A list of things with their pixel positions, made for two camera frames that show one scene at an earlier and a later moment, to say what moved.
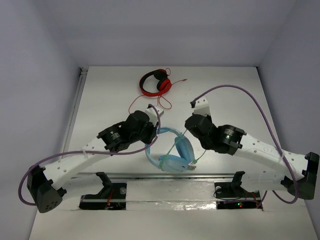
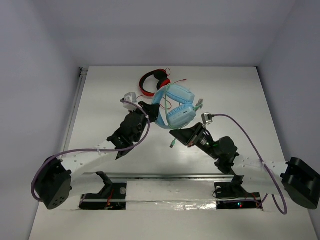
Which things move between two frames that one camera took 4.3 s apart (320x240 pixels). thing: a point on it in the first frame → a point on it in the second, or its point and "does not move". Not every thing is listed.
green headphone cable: [172, 145] → [200, 102]
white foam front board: [173, 210] does not move
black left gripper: [152, 132] → [144, 111]
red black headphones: [164, 85] does not move
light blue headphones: [185, 160] → [181, 111]
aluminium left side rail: [79, 89] does not move
